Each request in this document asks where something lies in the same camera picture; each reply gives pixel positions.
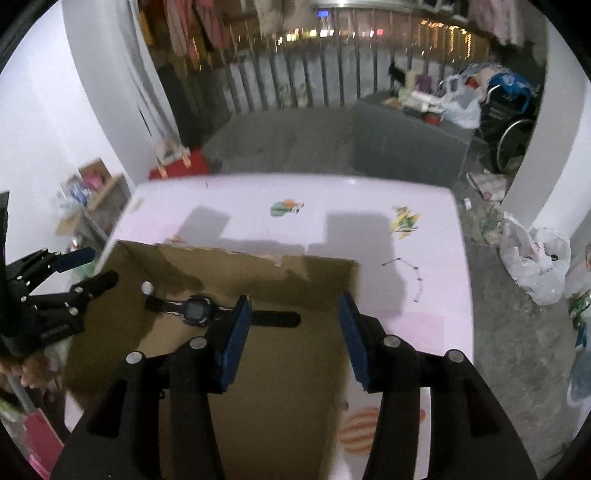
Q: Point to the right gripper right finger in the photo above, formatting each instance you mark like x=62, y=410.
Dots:
x=386, y=427

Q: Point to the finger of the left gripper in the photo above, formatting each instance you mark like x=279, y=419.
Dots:
x=26, y=274
x=74, y=302

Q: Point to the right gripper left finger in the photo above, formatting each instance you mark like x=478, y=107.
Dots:
x=175, y=425

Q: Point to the black digital wrist watch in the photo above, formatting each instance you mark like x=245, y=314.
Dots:
x=201, y=311

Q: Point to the left hand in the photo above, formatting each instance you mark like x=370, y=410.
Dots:
x=35, y=371

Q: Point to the large brown cardboard box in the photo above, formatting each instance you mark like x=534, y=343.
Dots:
x=277, y=420

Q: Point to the small open cardboard box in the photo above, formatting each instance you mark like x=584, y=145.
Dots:
x=91, y=201

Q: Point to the white crumpled floor bag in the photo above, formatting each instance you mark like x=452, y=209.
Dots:
x=536, y=259

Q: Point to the red gift bag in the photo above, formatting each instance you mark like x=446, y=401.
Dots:
x=188, y=165

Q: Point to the grey cabinet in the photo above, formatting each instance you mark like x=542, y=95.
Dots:
x=390, y=144

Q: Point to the wheelchair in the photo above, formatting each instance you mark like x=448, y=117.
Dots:
x=508, y=117

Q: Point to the white plastic bag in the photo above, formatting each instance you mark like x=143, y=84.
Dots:
x=461, y=103

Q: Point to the pink hanging jacket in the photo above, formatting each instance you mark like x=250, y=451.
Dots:
x=195, y=28

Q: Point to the metal balcony railing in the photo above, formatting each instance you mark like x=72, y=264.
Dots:
x=345, y=56

